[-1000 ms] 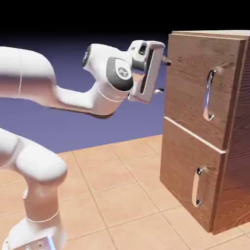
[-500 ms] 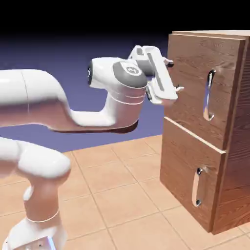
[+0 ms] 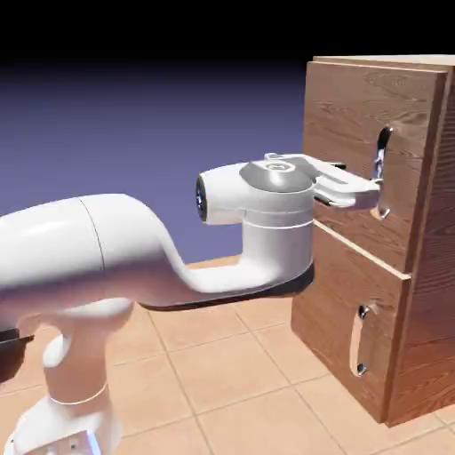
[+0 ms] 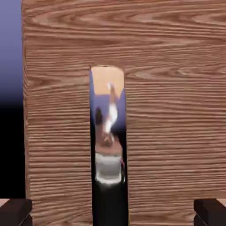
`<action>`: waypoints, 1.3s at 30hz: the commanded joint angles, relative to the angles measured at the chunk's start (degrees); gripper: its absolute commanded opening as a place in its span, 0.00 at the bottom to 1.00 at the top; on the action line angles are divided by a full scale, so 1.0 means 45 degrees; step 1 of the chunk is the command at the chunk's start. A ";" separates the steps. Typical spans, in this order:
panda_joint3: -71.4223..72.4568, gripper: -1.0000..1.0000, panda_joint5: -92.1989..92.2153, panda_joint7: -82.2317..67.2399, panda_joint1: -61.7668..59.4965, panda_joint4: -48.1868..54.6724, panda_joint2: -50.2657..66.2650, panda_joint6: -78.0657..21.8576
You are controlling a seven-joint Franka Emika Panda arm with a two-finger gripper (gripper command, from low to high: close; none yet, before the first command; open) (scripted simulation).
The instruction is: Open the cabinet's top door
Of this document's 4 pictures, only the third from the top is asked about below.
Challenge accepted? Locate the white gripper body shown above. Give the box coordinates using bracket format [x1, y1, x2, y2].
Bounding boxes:
[304, 155, 383, 211]

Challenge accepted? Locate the dark shiny curved door handle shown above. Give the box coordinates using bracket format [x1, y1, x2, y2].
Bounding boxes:
[369, 126, 394, 220]

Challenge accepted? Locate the large wooden cabinet door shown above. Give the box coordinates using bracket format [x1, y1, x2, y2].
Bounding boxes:
[301, 60, 450, 275]

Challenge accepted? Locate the brown wooden cabinet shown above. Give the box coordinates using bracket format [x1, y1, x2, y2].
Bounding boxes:
[290, 54, 455, 428]

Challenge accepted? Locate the small wooden cabinet door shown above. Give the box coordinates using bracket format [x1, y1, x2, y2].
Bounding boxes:
[290, 219, 412, 425]

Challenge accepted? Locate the pale curved door handle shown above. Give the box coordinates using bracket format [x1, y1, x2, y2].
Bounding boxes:
[348, 304, 379, 378]

